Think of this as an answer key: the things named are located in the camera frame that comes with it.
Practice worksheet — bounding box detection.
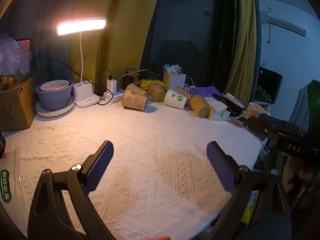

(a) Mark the purple bowl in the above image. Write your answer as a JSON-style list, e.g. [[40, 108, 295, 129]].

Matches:
[[35, 79, 75, 110]]

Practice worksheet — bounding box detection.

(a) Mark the white embossed table cloth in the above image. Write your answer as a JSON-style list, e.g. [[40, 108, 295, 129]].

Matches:
[[0, 100, 263, 240]]

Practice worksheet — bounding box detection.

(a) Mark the white green-print paper cup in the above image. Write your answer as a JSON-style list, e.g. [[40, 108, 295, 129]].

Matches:
[[163, 88, 188, 110]]

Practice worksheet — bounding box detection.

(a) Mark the white desk lamp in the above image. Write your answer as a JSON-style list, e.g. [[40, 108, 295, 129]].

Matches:
[[56, 17, 108, 109]]

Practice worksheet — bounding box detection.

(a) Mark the black power adapter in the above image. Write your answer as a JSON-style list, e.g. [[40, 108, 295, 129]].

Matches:
[[121, 74, 137, 90]]

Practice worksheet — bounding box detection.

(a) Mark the dark monitor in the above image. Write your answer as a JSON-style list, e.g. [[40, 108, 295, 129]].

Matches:
[[253, 66, 283, 105]]

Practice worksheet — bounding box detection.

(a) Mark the white woven basket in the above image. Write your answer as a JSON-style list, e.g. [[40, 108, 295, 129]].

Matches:
[[163, 70, 187, 91]]

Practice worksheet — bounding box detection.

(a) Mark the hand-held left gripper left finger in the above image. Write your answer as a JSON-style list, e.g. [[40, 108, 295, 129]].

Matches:
[[27, 141, 114, 240]]

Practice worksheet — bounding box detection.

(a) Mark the cardboard box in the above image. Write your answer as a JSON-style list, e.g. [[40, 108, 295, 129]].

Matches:
[[0, 73, 38, 132]]

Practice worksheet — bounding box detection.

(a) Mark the yellow green packet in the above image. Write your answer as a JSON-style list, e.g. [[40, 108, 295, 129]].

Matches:
[[241, 189, 261, 225]]

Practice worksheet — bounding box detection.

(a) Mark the white tissue pack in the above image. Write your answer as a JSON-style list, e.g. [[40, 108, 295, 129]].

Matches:
[[203, 97, 230, 121]]

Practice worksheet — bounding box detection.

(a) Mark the brown printed paper cup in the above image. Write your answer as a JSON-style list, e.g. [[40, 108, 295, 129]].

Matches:
[[126, 83, 148, 97], [122, 89, 149, 111]]

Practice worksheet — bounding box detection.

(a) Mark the yellow curtain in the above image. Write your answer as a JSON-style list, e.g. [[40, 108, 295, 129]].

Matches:
[[68, 0, 163, 87], [223, 0, 258, 103]]

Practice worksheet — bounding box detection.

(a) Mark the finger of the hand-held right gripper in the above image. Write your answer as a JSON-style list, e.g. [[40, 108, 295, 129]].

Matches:
[[244, 117, 278, 142], [259, 113, 304, 133]]

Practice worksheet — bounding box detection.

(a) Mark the small white bowl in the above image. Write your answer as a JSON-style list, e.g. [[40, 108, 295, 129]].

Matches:
[[40, 79, 70, 91]]

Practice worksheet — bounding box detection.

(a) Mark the white power strip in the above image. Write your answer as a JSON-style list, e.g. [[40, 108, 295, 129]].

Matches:
[[101, 89, 126, 104]]

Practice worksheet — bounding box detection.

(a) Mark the black cable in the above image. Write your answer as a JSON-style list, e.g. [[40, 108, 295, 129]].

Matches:
[[32, 54, 113, 105]]

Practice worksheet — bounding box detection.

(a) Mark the green label bottle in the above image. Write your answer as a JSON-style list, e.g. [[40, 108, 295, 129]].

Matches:
[[0, 168, 13, 202]]

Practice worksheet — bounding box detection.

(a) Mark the white printed mug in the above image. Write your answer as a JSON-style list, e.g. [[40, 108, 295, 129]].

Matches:
[[244, 102, 271, 120]]

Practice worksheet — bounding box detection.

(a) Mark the purple cloth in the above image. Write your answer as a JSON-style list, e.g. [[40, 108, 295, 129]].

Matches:
[[189, 85, 223, 98]]

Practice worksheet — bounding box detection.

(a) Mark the white charger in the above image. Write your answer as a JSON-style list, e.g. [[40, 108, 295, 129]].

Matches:
[[106, 79, 118, 93]]

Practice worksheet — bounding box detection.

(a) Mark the pale round plate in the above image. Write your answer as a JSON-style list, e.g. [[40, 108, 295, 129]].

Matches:
[[35, 95, 76, 118]]

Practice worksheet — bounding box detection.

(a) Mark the yellow cloth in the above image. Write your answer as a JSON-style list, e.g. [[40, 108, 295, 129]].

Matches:
[[137, 79, 166, 91]]

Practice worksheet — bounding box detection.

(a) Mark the white air conditioner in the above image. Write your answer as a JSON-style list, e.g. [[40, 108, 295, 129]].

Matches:
[[259, 6, 307, 38]]

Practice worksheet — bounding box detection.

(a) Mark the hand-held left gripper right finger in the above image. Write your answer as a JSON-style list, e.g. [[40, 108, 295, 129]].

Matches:
[[206, 141, 291, 240]]

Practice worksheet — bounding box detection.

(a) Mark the white tube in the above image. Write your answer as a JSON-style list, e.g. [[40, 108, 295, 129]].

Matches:
[[222, 93, 245, 108]]

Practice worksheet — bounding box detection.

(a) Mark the clear plastic bag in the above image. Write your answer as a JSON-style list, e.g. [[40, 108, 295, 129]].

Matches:
[[0, 33, 33, 80]]

